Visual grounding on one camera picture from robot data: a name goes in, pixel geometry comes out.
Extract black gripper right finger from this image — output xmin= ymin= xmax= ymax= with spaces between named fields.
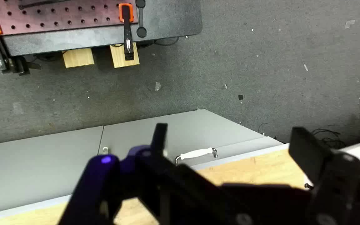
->
xmin=289 ymin=127 xmax=360 ymax=225

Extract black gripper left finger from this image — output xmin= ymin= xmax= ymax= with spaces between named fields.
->
xmin=138 ymin=123 xmax=231 ymax=225

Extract gray base cabinet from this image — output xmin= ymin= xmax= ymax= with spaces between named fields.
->
xmin=0 ymin=109 xmax=284 ymax=219

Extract light wooden block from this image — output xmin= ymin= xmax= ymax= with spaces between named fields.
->
xmin=109 ymin=42 xmax=141 ymax=70
xmin=61 ymin=48 xmax=96 ymax=70

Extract black knobbed rod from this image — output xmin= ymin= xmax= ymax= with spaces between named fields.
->
xmin=135 ymin=0 xmax=149 ymax=39

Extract dark gray work table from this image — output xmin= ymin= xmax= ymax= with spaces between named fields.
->
xmin=0 ymin=0 xmax=203 ymax=60

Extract perforated reddish breadboard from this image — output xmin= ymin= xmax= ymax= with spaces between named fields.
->
xmin=0 ymin=0 xmax=138 ymax=39

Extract black floor cables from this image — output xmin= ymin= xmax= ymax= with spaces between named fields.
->
xmin=310 ymin=128 xmax=359 ymax=150

